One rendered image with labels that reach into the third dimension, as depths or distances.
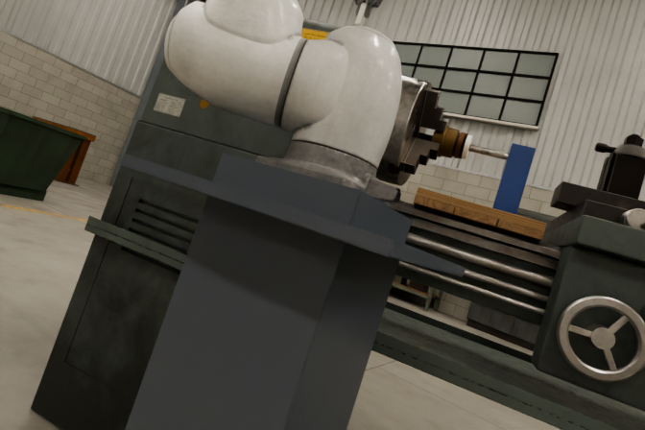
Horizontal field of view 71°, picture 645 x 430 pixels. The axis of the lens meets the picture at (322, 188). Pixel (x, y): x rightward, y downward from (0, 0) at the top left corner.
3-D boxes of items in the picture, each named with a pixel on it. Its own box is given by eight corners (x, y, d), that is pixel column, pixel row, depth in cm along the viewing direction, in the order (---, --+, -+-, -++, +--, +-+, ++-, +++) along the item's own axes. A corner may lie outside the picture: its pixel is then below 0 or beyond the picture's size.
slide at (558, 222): (581, 219, 95) (585, 199, 96) (546, 235, 136) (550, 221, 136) (680, 246, 89) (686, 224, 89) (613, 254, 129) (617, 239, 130)
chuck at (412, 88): (362, 143, 116) (401, 52, 127) (373, 195, 144) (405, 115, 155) (394, 152, 113) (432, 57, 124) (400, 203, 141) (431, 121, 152)
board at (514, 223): (413, 202, 111) (418, 187, 112) (425, 219, 145) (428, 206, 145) (541, 240, 101) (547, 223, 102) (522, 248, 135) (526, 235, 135)
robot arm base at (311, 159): (374, 196, 61) (386, 157, 62) (250, 162, 72) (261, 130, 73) (410, 218, 77) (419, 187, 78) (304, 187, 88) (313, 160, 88)
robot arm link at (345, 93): (388, 166, 68) (430, 34, 70) (274, 128, 68) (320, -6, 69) (370, 176, 84) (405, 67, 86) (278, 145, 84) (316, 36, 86)
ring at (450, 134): (437, 118, 127) (469, 126, 124) (439, 129, 136) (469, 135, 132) (427, 150, 126) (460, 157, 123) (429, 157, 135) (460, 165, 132)
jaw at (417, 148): (401, 145, 134) (388, 173, 127) (402, 132, 130) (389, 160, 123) (439, 155, 130) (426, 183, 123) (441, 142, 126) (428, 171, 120)
